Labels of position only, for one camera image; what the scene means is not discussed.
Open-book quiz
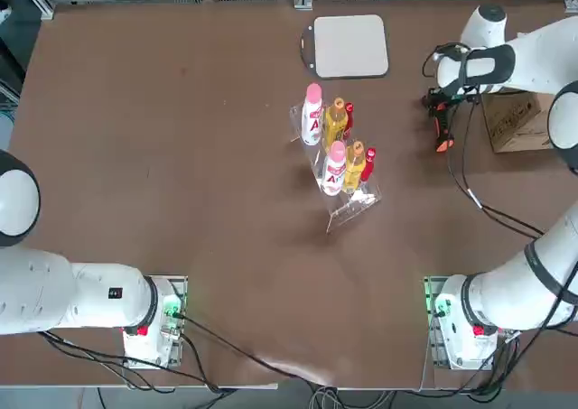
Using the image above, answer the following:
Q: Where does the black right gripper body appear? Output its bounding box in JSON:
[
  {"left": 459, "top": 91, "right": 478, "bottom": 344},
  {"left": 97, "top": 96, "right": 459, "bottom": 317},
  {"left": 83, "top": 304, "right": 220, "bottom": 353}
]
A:
[{"left": 432, "top": 86, "right": 480, "bottom": 106}]

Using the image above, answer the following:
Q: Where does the orange black barcode scanner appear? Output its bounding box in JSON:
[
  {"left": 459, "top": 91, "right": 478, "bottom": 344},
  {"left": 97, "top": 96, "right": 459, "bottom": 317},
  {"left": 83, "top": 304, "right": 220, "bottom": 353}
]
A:
[{"left": 426, "top": 98, "right": 455, "bottom": 153}]

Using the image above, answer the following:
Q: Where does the brown cardboard box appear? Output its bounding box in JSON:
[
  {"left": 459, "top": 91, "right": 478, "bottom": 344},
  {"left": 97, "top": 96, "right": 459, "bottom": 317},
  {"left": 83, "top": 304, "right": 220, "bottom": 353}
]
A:
[{"left": 480, "top": 90, "right": 561, "bottom": 154}]

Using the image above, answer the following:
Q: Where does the small red bottle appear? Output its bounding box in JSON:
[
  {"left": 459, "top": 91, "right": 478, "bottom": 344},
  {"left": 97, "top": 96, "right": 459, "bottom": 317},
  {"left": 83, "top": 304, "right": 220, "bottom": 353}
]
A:
[
  {"left": 341, "top": 102, "right": 356, "bottom": 139},
  {"left": 359, "top": 147, "right": 378, "bottom": 185}
]

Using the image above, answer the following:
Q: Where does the white digital scale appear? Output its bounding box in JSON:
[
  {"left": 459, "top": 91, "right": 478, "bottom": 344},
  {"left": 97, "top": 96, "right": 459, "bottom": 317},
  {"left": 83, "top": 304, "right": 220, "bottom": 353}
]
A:
[{"left": 300, "top": 14, "right": 390, "bottom": 80}]

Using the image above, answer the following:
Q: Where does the yellow drink bottle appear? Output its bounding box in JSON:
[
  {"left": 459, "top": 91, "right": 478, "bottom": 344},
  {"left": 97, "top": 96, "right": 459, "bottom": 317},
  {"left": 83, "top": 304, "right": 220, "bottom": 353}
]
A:
[
  {"left": 323, "top": 98, "right": 348, "bottom": 151},
  {"left": 342, "top": 140, "right": 367, "bottom": 193}
]

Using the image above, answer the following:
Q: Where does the white bottle pink cap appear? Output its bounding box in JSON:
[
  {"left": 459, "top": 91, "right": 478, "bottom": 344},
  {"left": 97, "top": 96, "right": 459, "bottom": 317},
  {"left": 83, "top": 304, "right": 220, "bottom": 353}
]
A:
[
  {"left": 321, "top": 140, "right": 348, "bottom": 197},
  {"left": 301, "top": 82, "right": 327, "bottom": 147}
]

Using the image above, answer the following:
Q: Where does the clear acrylic stepped shelf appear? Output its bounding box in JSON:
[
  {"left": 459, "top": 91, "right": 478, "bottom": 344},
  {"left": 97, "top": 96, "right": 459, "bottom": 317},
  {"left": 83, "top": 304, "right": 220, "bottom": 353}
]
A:
[{"left": 288, "top": 104, "right": 383, "bottom": 235}]

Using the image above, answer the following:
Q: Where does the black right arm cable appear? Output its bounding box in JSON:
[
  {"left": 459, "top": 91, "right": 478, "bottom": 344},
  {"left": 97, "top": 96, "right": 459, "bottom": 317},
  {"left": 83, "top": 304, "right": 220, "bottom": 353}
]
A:
[{"left": 422, "top": 42, "right": 578, "bottom": 333}]

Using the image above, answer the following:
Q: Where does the black left base cable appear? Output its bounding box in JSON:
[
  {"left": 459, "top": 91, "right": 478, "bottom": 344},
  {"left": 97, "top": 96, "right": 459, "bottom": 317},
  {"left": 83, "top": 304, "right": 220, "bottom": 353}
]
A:
[{"left": 173, "top": 311, "right": 338, "bottom": 387}]

